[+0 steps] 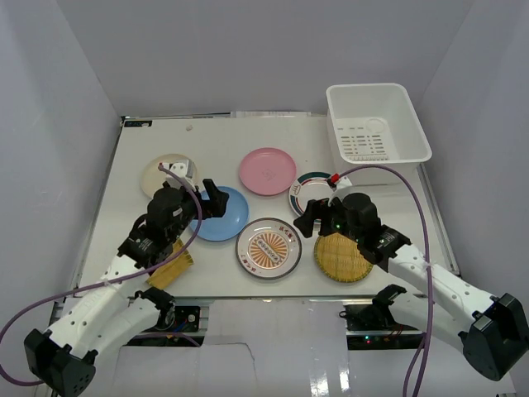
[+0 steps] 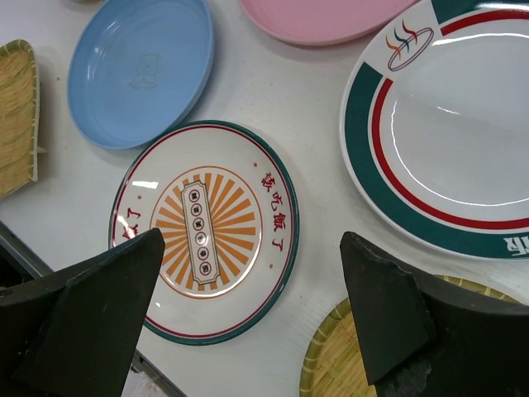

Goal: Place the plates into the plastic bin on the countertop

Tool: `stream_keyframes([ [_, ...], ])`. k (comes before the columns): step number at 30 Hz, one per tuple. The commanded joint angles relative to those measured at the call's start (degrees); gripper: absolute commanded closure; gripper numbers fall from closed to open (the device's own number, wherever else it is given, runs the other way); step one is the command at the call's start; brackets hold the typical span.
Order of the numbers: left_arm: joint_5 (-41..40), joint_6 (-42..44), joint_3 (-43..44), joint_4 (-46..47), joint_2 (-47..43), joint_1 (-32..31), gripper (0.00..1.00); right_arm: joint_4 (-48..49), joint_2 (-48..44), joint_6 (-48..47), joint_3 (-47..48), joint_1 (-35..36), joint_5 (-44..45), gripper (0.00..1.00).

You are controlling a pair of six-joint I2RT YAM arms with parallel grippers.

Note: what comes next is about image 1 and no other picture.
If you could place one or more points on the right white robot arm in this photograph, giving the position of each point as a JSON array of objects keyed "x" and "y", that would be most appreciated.
[{"x": 490, "y": 331}]

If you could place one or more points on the orange sunburst glass plate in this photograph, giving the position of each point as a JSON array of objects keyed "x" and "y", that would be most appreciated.
[{"x": 268, "y": 248}]

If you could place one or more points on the white green-striped plate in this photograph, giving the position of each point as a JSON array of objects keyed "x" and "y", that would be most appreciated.
[{"x": 309, "y": 186}]

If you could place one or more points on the round bamboo tray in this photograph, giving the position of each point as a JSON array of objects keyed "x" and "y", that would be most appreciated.
[{"x": 339, "y": 259}]

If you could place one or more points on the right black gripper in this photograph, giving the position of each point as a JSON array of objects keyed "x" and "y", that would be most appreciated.
[{"x": 316, "y": 210}]

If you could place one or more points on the cream plastic plate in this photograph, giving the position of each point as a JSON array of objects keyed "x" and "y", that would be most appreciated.
[{"x": 152, "y": 178}]

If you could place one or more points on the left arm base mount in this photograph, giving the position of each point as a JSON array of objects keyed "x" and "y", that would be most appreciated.
[{"x": 184, "y": 331}]

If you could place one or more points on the pink plastic plate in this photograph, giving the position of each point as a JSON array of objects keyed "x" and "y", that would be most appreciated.
[{"x": 267, "y": 171}]

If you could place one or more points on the blue plastic plate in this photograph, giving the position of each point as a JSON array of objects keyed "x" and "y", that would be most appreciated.
[{"x": 232, "y": 223}]

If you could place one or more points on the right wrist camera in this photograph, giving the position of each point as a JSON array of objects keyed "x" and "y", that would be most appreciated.
[{"x": 340, "y": 186}]

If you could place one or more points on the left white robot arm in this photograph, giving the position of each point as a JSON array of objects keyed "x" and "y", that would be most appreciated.
[{"x": 65, "y": 355}]

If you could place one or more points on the black label sticker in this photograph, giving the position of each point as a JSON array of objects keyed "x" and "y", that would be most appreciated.
[{"x": 137, "y": 123}]

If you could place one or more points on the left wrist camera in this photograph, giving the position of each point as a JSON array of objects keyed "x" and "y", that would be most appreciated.
[{"x": 185, "y": 168}]

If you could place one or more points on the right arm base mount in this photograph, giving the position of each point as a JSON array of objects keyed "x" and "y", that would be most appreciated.
[{"x": 371, "y": 326}]

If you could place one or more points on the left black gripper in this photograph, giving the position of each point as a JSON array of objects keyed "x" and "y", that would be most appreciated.
[{"x": 206, "y": 200}]

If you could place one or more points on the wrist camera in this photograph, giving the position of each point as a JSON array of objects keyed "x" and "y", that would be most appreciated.
[
  {"x": 185, "y": 168},
  {"x": 340, "y": 186}
]

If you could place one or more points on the white plastic bin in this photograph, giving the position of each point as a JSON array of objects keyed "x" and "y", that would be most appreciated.
[{"x": 375, "y": 124}]

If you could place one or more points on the square bamboo tray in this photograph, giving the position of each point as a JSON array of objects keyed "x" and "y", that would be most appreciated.
[{"x": 164, "y": 276}]

